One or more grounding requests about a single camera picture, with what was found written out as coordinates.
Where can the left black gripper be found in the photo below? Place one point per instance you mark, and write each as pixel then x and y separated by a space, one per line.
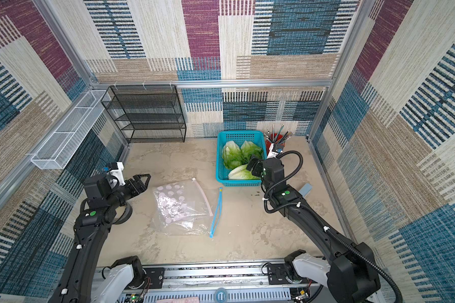
pixel 138 182

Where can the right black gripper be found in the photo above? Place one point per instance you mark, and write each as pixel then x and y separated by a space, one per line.
pixel 255 166

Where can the chinese cabbage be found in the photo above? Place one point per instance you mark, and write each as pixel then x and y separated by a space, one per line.
pixel 232 155
pixel 249 150

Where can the blue-zip clear bag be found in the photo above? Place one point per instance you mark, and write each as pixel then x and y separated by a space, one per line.
pixel 176 216

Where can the pink-zip dotted bag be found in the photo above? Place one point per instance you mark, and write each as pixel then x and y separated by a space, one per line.
pixel 189 188

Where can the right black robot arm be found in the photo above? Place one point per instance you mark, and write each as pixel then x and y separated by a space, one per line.
pixel 318 235

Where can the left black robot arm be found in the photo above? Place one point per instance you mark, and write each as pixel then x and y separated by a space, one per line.
pixel 91 228

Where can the teal plastic basket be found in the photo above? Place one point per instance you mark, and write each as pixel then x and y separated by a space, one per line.
pixel 238 136

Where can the red pen cup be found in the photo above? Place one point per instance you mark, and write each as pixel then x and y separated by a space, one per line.
pixel 274 138

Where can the grey tape roll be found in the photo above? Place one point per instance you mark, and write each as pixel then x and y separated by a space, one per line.
pixel 128 211

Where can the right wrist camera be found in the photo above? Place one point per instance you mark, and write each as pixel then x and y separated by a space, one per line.
pixel 274 149

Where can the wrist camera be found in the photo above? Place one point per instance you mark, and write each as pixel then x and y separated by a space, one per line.
pixel 114 171
pixel 274 149

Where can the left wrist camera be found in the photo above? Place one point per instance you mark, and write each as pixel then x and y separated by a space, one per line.
pixel 114 171

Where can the black wire shelf rack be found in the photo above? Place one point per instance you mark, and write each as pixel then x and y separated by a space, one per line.
pixel 146 113

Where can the white wire mesh tray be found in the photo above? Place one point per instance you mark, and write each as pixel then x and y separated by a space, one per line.
pixel 59 148

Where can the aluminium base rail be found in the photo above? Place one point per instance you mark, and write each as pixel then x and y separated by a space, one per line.
pixel 130 273

